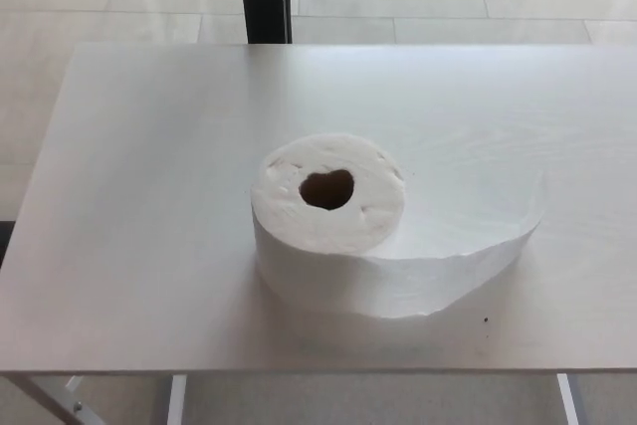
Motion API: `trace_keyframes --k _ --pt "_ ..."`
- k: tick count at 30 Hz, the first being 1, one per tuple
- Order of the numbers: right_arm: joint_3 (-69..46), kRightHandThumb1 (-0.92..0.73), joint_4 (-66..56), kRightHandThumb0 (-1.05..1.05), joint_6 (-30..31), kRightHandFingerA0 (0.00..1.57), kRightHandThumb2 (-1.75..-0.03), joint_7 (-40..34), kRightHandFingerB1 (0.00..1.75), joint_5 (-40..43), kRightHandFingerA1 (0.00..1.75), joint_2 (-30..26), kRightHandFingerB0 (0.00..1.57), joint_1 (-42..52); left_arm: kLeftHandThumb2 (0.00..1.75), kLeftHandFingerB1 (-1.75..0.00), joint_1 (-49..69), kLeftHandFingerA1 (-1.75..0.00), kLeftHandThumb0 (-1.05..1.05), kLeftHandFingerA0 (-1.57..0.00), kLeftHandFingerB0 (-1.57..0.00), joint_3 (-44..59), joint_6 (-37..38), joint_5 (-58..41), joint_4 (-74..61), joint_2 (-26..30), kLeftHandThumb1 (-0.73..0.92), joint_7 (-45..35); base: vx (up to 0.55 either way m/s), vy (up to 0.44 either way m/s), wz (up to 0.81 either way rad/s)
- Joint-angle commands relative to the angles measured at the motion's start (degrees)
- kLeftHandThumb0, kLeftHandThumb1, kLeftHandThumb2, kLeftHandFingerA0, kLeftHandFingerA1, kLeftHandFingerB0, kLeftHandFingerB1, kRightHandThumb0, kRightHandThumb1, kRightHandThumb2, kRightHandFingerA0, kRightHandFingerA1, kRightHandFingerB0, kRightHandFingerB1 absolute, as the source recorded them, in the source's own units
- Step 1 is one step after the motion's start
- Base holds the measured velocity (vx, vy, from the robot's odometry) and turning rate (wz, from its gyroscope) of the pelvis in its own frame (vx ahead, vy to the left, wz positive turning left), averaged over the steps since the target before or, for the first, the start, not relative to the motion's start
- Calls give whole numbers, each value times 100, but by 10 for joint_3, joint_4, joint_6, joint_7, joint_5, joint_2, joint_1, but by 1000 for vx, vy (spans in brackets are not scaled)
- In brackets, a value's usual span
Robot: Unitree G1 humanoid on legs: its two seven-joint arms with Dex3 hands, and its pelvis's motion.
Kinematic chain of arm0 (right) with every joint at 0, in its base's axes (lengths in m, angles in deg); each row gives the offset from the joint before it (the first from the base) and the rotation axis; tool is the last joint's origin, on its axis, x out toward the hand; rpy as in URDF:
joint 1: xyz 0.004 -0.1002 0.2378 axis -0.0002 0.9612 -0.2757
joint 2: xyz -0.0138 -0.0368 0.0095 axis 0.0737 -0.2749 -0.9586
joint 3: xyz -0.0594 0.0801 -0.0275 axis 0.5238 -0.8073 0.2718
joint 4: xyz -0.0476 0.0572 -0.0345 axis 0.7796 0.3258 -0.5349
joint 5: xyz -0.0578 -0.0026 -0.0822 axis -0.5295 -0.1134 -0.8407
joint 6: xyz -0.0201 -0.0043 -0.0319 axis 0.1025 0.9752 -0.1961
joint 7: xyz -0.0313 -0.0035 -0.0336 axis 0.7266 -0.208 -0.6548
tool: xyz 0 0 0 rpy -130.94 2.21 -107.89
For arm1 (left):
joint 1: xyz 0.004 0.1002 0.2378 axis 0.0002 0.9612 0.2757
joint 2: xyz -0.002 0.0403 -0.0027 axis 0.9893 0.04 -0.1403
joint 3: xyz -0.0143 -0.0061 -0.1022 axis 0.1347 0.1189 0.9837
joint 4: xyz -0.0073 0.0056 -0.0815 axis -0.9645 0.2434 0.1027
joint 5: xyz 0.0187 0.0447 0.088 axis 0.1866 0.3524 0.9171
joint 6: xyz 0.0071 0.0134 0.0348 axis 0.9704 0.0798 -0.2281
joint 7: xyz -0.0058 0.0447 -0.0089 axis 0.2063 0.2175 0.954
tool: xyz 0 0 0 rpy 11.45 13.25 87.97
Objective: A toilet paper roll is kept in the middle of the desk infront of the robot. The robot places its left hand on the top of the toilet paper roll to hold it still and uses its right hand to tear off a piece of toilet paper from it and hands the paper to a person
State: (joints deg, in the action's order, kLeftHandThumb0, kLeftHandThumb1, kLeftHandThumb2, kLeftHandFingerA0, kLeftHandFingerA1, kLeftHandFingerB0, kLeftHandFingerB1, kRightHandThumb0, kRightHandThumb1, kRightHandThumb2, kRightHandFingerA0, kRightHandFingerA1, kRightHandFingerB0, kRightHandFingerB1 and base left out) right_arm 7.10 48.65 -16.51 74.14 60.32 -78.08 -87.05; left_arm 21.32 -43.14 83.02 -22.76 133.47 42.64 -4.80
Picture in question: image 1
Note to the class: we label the grey diagonal table brace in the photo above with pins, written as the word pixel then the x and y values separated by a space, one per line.
pixel 40 400

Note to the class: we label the white metal table leg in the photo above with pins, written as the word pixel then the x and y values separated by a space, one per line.
pixel 176 400
pixel 570 400

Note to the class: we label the white toilet paper roll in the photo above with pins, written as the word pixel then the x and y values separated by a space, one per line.
pixel 323 231

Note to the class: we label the dark object at floor edge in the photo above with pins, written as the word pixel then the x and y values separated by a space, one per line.
pixel 4 241

